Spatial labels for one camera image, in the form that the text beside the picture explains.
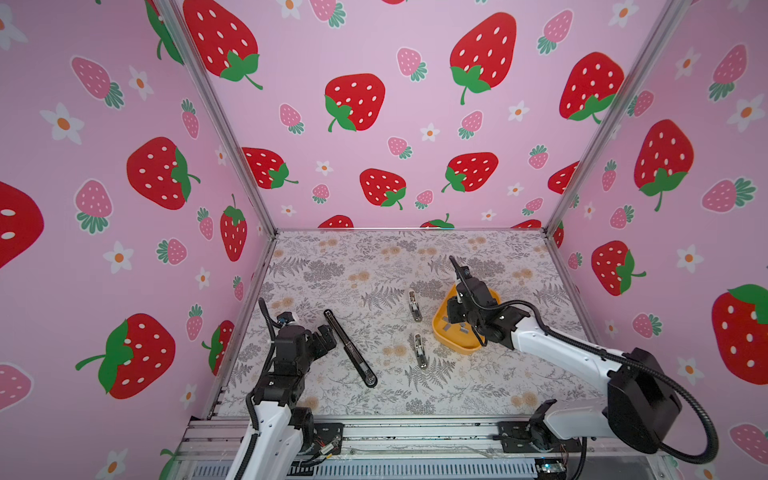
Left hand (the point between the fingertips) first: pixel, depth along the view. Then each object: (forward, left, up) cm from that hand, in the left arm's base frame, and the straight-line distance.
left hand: (318, 332), depth 83 cm
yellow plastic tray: (+2, -41, -7) cm, 42 cm away
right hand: (+9, -38, +3) cm, 39 cm away
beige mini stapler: (+13, -28, -8) cm, 32 cm away
